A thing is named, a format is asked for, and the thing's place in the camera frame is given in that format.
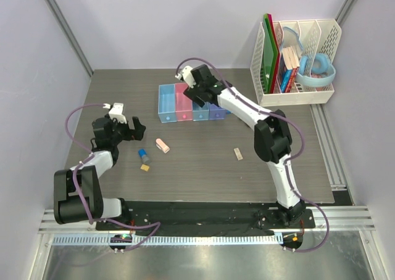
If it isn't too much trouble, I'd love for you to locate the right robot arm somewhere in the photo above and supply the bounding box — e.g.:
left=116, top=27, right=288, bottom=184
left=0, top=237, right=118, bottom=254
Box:
left=175, top=64, right=306, bottom=228

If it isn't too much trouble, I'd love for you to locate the red folder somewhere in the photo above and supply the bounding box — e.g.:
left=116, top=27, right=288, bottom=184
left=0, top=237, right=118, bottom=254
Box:
left=268, top=14, right=280, bottom=94

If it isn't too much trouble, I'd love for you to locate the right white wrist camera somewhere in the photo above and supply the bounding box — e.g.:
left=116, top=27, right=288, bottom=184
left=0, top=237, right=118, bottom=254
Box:
left=175, top=65, right=196, bottom=88

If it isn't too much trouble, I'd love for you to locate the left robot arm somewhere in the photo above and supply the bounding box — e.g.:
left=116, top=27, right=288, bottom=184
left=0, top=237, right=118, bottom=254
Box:
left=54, top=115, right=146, bottom=230

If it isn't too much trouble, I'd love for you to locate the pink drawer box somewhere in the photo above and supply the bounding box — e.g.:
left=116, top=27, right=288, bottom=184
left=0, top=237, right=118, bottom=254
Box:
left=175, top=83, right=193, bottom=121

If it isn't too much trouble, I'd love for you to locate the pink eraser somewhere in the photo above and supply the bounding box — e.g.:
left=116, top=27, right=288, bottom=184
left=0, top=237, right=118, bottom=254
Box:
left=156, top=138, right=170, bottom=154

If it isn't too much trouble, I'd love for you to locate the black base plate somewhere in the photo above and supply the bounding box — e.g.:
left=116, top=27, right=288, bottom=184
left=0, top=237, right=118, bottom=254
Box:
left=95, top=200, right=317, bottom=235

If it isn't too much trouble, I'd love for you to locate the yellow sticky note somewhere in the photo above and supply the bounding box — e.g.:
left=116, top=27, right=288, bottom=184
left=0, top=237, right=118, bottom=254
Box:
left=140, top=164, right=150, bottom=171

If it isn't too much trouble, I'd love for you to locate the white cable duct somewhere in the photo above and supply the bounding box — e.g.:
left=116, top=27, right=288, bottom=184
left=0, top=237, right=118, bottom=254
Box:
left=52, top=233, right=283, bottom=247

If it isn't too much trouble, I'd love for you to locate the purple drawer box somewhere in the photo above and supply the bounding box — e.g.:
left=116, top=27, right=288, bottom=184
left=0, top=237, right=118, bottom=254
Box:
left=209, top=104, right=227, bottom=120

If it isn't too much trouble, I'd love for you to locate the green folder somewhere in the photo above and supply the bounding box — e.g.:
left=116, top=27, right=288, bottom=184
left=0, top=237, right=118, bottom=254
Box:
left=260, top=14, right=276, bottom=94

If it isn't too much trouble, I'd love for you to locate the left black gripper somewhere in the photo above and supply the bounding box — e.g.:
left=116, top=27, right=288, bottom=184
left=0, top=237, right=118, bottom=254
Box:
left=106, top=114, right=144, bottom=146

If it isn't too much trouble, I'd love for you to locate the light blue drawer box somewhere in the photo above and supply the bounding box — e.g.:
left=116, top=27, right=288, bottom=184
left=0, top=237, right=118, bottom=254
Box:
left=158, top=84, right=177, bottom=123

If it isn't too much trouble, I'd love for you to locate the beige eraser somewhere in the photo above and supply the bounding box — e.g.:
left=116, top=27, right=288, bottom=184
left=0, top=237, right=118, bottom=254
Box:
left=233, top=148, right=243, bottom=160

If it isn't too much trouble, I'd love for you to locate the blue glue stick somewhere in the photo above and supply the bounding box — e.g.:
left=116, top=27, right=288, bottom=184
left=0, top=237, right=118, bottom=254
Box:
left=138, top=149, right=151, bottom=165

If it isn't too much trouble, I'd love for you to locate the white file organizer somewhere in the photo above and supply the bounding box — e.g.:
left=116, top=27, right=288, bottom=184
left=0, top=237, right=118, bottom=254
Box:
left=250, top=19, right=341, bottom=107

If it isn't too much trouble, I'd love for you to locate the books stack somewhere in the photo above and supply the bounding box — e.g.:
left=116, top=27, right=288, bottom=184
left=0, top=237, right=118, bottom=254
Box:
left=278, top=46, right=300, bottom=93

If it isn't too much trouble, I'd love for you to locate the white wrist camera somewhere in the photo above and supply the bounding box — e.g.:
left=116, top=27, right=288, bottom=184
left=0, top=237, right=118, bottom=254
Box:
left=175, top=65, right=196, bottom=88
left=108, top=102, right=127, bottom=124

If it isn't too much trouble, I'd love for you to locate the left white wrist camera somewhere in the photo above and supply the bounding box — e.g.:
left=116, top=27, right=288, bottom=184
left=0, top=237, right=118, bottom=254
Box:
left=108, top=102, right=127, bottom=124

